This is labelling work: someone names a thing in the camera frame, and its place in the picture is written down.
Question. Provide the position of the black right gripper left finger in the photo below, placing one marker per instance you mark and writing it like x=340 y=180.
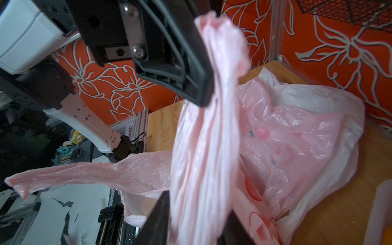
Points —
x=155 y=231

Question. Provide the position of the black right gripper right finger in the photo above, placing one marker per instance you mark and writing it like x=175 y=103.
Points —
x=234 y=233

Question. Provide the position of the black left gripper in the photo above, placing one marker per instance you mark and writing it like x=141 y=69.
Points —
x=160 y=36

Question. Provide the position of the pink plastic bag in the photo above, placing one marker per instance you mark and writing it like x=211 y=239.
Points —
x=267 y=151

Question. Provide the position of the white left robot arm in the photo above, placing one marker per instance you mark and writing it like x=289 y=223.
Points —
x=48 y=87

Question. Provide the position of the white plastic perforated basket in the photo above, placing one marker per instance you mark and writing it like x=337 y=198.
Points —
x=381 y=214

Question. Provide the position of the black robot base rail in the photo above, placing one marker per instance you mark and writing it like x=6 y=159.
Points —
x=113 y=229

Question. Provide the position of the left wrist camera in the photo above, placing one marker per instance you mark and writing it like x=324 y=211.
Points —
x=32 y=30

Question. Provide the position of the black wire wall basket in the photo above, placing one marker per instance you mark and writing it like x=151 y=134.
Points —
x=374 y=15

